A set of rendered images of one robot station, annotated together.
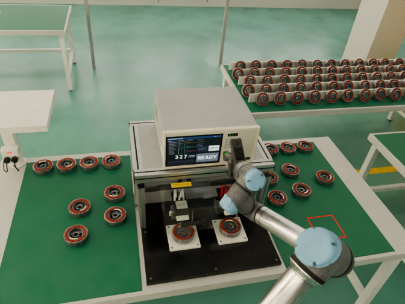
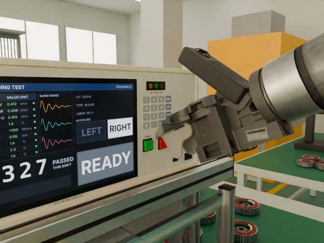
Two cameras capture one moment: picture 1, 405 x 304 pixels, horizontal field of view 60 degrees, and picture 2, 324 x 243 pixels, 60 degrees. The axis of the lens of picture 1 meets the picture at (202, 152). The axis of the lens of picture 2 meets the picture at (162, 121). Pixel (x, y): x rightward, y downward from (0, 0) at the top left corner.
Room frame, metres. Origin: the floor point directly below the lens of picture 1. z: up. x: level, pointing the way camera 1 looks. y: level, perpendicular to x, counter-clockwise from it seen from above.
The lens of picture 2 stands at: (0.84, 0.12, 1.29)
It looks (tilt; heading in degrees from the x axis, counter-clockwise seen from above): 7 degrees down; 330
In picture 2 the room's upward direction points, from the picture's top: straight up
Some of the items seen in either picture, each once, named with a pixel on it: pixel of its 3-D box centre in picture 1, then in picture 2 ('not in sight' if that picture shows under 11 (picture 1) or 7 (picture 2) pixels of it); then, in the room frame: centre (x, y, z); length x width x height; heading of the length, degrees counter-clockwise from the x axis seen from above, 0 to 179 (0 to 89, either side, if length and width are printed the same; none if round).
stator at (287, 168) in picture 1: (290, 170); (201, 214); (1.69, -0.56, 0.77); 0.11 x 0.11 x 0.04
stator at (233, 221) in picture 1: (229, 227); not in sight; (1.16, -0.18, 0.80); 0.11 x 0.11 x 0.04
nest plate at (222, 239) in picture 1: (229, 230); not in sight; (1.16, -0.18, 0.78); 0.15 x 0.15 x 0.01; 16
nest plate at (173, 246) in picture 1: (182, 236); not in sight; (1.10, 0.05, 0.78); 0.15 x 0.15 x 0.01; 16
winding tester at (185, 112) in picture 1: (202, 124); (58, 119); (1.44, 0.01, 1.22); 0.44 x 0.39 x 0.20; 106
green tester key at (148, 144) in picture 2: not in sight; (147, 145); (1.28, -0.11, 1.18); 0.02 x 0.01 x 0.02; 106
